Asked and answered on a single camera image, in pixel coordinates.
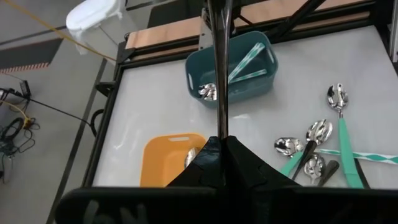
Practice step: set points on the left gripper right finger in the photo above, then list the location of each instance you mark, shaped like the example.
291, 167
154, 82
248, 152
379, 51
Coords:
245, 174

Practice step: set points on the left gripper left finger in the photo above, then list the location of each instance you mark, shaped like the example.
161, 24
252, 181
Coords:
205, 174

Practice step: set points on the orange plastic bin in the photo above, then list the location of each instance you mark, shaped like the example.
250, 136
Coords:
161, 161

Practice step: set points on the teal plastic bin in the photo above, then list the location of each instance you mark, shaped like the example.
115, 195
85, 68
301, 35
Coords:
258, 90

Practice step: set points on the wooden table base board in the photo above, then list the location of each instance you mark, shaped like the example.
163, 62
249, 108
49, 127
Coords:
161, 34

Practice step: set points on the white lidded trash can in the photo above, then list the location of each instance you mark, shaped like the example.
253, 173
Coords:
93, 15

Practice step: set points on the black power adapter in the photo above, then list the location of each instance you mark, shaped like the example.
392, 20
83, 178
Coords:
25, 88

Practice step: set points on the black hazard-striped floor mat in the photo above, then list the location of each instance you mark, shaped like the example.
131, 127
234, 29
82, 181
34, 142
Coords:
28, 56

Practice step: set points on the silver mounting bracket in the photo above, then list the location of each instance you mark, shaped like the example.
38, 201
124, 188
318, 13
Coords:
205, 34

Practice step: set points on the aluminium frame post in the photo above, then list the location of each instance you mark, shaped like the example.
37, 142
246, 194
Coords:
394, 31

